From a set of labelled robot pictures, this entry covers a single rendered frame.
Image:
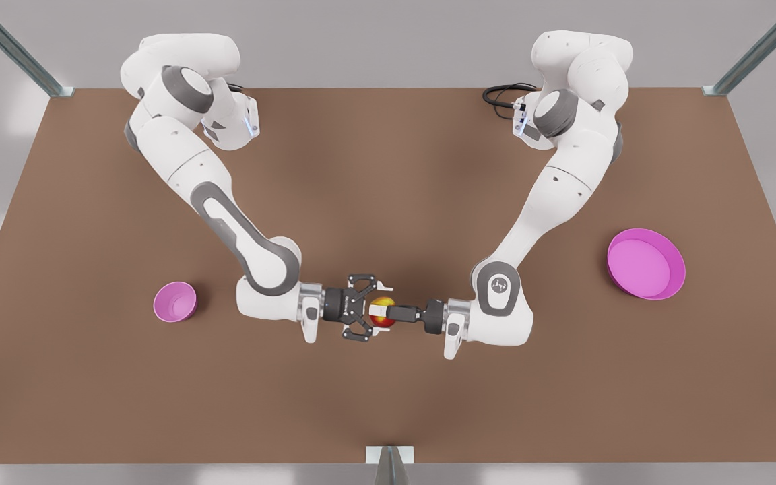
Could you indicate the red yellow apple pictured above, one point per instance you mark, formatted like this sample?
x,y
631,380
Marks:
x,y
384,322

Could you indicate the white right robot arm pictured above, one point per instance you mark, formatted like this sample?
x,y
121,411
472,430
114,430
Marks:
x,y
179,145

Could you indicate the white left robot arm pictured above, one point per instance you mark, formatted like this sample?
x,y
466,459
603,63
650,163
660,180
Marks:
x,y
563,188

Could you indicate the small pink bowl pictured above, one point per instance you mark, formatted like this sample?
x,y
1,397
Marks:
x,y
174,303

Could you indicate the pink plate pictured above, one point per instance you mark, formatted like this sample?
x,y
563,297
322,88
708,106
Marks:
x,y
645,264

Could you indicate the silver frame post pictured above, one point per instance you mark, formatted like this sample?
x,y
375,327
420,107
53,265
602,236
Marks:
x,y
7,44
388,465
762,47

